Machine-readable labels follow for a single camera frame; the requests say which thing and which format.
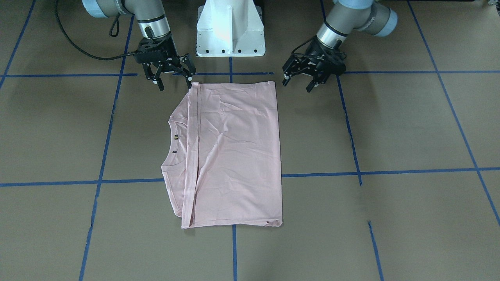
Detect pink printed t-shirt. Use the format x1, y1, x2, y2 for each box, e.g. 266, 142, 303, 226
161, 81, 283, 229

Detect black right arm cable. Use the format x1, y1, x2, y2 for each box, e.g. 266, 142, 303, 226
55, 0, 137, 61

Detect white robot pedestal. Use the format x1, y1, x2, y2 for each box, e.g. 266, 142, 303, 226
195, 0, 266, 57

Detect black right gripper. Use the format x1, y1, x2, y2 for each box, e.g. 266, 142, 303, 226
134, 33, 196, 91

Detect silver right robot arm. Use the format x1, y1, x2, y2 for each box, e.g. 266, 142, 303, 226
82, 0, 196, 91

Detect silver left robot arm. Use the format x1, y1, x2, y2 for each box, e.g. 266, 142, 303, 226
282, 0, 398, 92

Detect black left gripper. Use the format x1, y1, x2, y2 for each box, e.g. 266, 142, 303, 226
282, 37, 346, 93

